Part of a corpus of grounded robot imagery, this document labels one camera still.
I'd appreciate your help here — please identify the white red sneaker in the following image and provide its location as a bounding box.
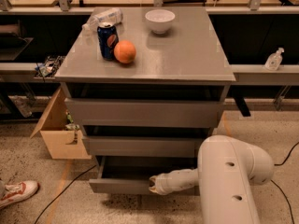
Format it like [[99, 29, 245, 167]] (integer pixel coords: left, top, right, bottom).
[[0, 180, 39, 209]]

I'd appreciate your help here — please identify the white ceramic bowl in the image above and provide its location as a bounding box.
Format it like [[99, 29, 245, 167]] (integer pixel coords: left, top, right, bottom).
[[145, 9, 176, 34]]

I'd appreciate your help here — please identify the grey drawer cabinet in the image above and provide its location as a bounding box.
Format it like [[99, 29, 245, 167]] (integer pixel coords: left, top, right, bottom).
[[54, 6, 236, 161]]

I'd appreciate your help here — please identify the grey middle drawer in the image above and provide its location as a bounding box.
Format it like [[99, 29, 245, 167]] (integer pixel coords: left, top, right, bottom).
[[82, 136, 204, 158]]

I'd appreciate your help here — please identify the grey top drawer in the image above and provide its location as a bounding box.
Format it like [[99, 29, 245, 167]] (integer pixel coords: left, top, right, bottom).
[[65, 98, 223, 128]]

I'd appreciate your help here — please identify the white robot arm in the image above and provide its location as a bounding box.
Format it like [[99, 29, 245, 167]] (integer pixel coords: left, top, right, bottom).
[[149, 135, 274, 224]]

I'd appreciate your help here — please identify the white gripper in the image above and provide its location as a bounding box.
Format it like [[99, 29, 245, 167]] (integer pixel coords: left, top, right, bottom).
[[149, 171, 180, 195]]

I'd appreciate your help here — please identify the clutter tray on shelf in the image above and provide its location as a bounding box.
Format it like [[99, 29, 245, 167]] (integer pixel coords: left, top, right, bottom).
[[35, 55, 64, 78]]

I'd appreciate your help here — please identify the cardboard box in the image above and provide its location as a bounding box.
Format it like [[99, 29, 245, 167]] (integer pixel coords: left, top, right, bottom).
[[30, 88, 91, 160]]

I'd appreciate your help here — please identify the clear sanitizer pump bottle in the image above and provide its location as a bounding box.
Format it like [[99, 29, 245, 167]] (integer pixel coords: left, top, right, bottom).
[[264, 48, 284, 71]]

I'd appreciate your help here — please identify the black floor cable left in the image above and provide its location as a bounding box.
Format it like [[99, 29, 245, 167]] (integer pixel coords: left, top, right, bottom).
[[33, 164, 97, 224]]

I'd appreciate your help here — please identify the clear plastic water bottle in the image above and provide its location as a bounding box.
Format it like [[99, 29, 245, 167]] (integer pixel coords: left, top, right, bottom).
[[82, 7, 123, 32]]

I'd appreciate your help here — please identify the grey bottom drawer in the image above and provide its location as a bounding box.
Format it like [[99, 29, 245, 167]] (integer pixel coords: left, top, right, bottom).
[[89, 156, 197, 195]]

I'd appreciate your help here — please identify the blue pepsi can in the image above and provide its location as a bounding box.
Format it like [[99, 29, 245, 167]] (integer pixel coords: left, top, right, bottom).
[[97, 22, 119, 61]]

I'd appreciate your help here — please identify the orange fruit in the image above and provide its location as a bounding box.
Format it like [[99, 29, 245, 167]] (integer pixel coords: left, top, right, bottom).
[[114, 40, 136, 63]]

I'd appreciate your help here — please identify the grey drawer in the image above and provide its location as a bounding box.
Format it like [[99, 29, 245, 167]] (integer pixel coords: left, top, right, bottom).
[[89, 156, 197, 195], [82, 136, 204, 158], [65, 98, 223, 128]]

